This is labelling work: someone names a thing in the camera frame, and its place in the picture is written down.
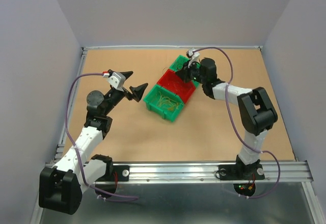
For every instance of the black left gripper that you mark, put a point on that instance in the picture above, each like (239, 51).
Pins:
(136, 91)

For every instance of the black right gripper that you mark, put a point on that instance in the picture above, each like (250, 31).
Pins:
(185, 75)

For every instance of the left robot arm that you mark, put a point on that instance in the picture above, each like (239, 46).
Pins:
(61, 186)

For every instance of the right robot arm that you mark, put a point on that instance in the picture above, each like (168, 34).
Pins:
(256, 110)

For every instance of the far green plastic bin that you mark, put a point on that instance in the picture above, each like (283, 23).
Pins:
(178, 63)

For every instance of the green plastic bin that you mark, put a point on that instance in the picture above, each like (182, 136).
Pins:
(178, 63)
(164, 103)

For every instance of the red plastic bin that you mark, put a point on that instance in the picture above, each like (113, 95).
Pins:
(174, 84)

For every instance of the near green plastic bin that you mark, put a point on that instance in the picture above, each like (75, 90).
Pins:
(164, 103)

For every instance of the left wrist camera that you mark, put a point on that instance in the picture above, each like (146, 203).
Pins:
(116, 80)

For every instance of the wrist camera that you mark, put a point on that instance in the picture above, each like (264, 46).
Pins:
(193, 56)
(116, 80)

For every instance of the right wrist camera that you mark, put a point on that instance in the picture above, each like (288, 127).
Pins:
(193, 56)

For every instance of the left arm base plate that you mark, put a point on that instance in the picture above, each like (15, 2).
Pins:
(119, 173)

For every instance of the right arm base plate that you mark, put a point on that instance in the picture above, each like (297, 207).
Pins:
(232, 172)

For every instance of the aluminium mounting rail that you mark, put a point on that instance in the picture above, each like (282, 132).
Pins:
(208, 172)

